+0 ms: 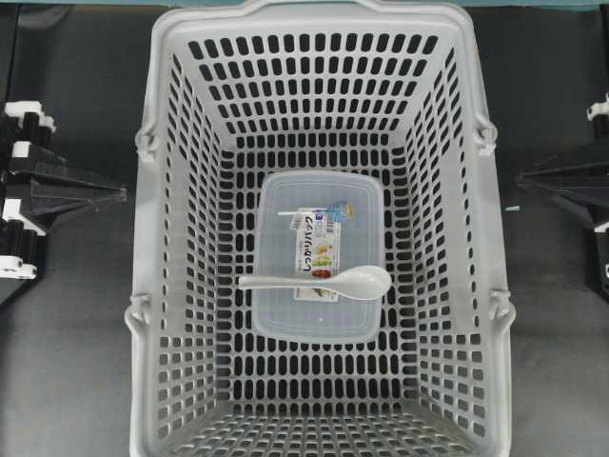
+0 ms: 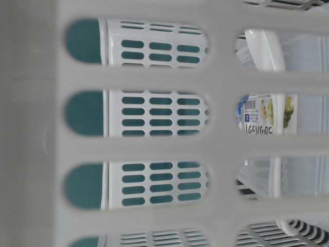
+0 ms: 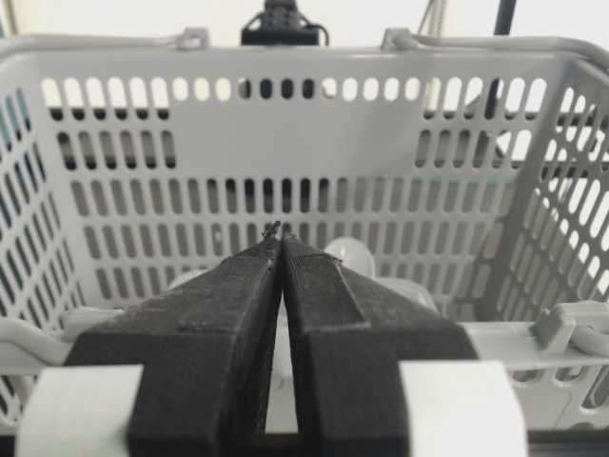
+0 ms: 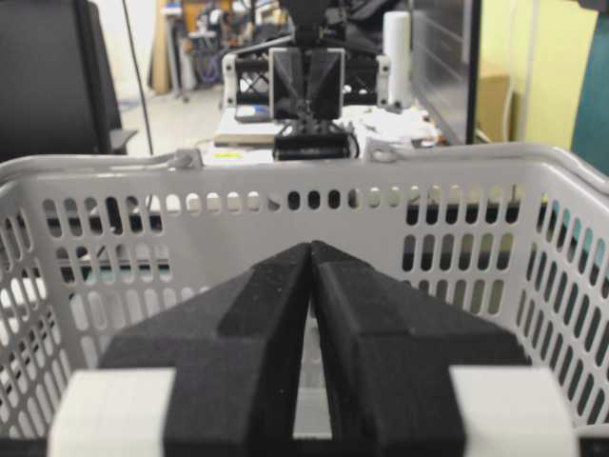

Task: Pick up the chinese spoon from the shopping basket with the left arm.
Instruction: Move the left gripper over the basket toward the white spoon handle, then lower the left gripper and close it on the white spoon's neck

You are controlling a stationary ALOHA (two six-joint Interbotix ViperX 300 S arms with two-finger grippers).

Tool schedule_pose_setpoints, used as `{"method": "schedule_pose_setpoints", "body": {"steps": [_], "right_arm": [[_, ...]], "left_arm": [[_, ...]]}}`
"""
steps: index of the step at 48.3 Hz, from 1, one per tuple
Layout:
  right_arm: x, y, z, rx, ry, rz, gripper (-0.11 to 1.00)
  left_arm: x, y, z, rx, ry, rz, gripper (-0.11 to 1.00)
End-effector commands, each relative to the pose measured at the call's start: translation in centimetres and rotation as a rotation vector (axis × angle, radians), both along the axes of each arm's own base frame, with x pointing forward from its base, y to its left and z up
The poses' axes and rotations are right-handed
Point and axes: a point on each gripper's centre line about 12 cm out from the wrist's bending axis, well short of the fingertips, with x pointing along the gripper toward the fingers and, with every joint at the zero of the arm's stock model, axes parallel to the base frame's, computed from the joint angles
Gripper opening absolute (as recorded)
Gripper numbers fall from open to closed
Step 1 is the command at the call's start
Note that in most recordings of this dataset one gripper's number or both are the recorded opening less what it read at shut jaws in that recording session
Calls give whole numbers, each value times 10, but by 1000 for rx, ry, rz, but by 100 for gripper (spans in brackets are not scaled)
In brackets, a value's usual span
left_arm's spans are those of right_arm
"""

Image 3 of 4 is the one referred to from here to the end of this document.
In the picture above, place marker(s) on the white chinese spoon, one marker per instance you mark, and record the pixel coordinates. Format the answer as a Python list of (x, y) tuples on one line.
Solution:
[(357, 256)]

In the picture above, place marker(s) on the black vertical pole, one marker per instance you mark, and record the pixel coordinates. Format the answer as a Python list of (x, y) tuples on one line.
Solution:
[(503, 25)]

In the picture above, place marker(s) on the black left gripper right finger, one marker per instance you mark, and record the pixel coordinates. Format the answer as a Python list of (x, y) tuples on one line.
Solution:
[(347, 336)]

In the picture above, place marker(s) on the grey plastic shopping basket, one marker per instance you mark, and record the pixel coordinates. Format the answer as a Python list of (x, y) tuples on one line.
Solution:
[(476, 168)]

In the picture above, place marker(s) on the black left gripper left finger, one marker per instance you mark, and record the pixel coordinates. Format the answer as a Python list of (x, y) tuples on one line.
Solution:
[(206, 350)]

